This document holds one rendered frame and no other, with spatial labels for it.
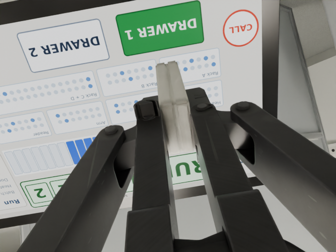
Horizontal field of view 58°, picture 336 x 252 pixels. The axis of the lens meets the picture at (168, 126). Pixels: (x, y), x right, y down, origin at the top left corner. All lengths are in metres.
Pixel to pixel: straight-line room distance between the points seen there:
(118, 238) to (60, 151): 0.81
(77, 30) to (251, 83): 0.21
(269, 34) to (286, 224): 1.62
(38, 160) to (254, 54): 0.31
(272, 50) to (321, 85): 3.60
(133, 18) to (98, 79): 0.08
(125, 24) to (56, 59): 0.09
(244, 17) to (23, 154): 0.33
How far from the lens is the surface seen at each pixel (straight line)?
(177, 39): 0.36
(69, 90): 0.39
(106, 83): 0.38
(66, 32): 0.37
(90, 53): 0.37
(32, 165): 0.46
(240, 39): 0.37
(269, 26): 0.38
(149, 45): 0.36
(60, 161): 0.44
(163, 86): 0.17
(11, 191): 0.50
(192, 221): 1.40
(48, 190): 0.48
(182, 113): 0.15
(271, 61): 0.39
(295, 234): 1.99
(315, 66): 4.04
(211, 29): 0.36
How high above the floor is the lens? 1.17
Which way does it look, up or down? 10 degrees down
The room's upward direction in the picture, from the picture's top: 170 degrees clockwise
